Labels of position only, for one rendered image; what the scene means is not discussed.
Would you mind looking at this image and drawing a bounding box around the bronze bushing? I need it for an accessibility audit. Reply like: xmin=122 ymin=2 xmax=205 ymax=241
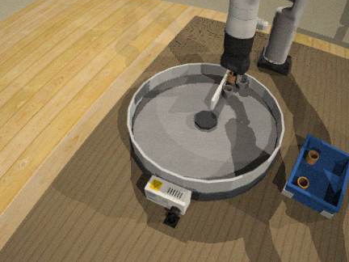
xmin=227 ymin=71 xmax=236 ymax=83
xmin=305 ymin=150 xmax=319 ymax=165
xmin=294 ymin=177 xmax=309 ymax=190

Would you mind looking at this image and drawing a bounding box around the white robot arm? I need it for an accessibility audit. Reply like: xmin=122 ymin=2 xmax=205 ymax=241
xmin=229 ymin=0 xmax=308 ymax=65

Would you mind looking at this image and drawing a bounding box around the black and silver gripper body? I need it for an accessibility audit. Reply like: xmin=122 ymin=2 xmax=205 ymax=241
xmin=221 ymin=12 xmax=269 ymax=75

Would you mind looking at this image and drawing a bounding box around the blue crate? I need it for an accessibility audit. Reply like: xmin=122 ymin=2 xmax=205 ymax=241
xmin=281 ymin=134 xmax=349 ymax=219

